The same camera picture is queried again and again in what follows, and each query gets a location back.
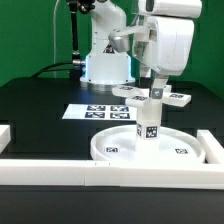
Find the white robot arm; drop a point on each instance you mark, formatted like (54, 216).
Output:
(108, 63)

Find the white round table top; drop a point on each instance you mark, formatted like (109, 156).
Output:
(166, 145)

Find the white U-shaped fence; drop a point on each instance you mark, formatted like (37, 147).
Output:
(207, 175)

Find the black camera pole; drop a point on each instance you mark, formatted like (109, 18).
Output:
(84, 7)

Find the white marker sheet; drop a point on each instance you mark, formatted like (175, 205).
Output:
(100, 112)

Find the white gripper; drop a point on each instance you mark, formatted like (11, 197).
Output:
(165, 48)

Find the white cross-shaped table base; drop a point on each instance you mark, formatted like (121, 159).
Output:
(139, 97)

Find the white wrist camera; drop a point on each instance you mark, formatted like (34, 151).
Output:
(173, 8)

